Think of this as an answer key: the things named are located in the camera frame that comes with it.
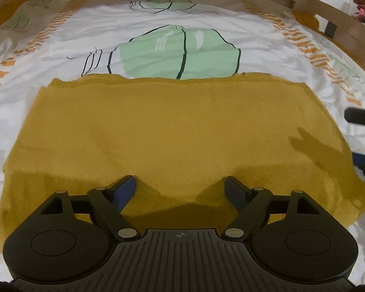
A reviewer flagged mustard yellow under sheet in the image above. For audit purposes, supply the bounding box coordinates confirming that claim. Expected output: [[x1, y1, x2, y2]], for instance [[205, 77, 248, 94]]
[[292, 10, 321, 32]]

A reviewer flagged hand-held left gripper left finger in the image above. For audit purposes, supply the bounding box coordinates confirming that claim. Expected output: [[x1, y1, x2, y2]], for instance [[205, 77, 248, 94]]
[[39, 175, 142, 241]]

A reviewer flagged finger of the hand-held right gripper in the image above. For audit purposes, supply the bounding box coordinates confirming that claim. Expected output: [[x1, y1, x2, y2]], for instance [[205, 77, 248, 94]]
[[351, 153, 365, 177], [344, 107, 365, 127]]

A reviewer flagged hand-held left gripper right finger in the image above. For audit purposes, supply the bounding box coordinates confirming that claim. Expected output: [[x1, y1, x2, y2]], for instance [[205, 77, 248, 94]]
[[222, 176, 321, 241]]

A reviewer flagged mustard yellow knit sweater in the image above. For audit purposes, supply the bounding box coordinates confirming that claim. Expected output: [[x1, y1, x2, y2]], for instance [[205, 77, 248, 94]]
[[0, 72, 365, 253]]

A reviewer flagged white printed bed sheet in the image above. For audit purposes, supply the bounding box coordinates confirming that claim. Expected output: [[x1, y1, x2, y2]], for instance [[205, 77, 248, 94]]
[[0, 0, 365, 283]]

